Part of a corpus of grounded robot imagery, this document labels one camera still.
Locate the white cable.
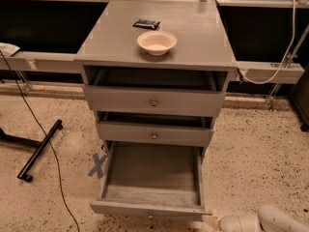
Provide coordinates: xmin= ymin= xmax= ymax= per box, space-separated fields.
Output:
xmin=239 ymin=0 xmax=297 ymax=85

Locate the grey wooden drawer cabinet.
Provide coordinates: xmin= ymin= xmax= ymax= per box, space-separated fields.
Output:
xmin=74 ymin=0 xmax=239 ymax=166

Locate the grey bottom drawer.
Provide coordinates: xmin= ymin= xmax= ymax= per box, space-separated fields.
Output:
xmin=90 ymin=142 xmax=212 ymax=221

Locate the blue tape cross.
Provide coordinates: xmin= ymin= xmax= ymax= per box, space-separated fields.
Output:
xmin=88 ymin=153 xmax=107 ymax=179

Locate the grey middle drawer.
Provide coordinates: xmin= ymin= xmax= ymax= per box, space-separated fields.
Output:
xmin=96 ymin=112 xmax=214 ymax=147

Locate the black stand base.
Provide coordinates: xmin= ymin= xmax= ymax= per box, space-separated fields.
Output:
xmin=0 ymin=120 xmax=63 ymax=183

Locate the grey top drawer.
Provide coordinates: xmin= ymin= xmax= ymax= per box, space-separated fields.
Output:
xmin=84 ymin=68 xmax=225 ymax=117

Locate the dark snack packet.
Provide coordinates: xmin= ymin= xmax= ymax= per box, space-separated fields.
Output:
xmin=133 ymin=19 xmax=160 ymax=30

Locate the black floor cable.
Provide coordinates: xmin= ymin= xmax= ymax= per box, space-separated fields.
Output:
xmin=0 ymin=49 xmax=81 ymax=232

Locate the grey metal frame rail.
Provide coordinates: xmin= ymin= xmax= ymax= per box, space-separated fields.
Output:
xmin=0 ymin=51 xmax=82 ymax=73

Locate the grey drawer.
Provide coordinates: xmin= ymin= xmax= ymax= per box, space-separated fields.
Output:
xmin=96 ymin=112 xmax=214 ymax=147
xmin=90 ymin=142 xmax=212 ymax=221
xmin=84 ymin=68 xmax=225 ymax=117

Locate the white paper sheet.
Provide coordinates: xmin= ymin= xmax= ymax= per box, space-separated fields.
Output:
xmin=0 ymin=43 xmax=19 ymax=57

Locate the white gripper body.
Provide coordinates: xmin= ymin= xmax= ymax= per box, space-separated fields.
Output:
xmin=219 ymin=215 xmax=262 ymax=232

